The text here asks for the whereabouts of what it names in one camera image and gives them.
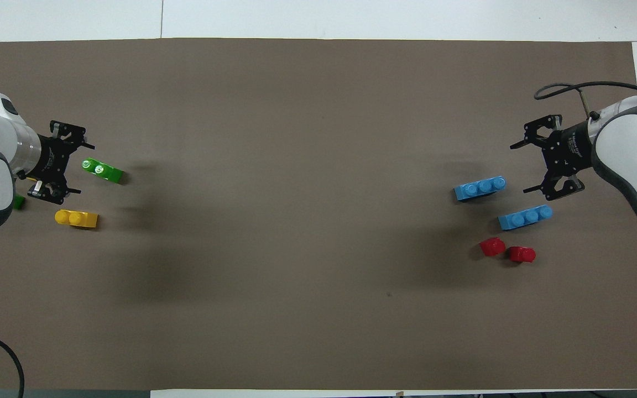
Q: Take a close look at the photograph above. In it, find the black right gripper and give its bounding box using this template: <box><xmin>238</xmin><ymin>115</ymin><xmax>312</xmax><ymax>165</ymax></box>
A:
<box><xmin>510</xmin><ymin>114</ymin><xmax>596</xmax><ymax>201</ymax></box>

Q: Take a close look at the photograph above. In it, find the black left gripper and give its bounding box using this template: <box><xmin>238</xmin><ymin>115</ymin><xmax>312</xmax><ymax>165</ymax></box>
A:
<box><xmin>28</xmin><ymin>121</ymin><xmax>96</xmax><ymax>201</ymax></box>

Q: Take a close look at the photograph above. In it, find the blue three-stud toy brick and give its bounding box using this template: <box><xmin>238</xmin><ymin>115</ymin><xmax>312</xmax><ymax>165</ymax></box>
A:
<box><xmin>498</xmin><ymin>205</ymin><xmax>554</xmax><ymax>231</ymax></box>
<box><xmin>454</xmin><ymin>176</ymin><xmax>507</xmax><ymax>203</ymax></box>

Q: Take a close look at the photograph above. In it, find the brown table mat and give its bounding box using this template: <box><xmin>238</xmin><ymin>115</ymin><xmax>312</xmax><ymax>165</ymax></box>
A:
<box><xmin>0</xmin><ymin>38</ymin><xmax>637</xmax><ymax>392</ymax></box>

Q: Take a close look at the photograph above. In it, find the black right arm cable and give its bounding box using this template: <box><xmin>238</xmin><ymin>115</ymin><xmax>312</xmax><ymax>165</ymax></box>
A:
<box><xmin>534</xmin><ymin>82</ymin><xmax>637</xmax><ymax>119</ymax></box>

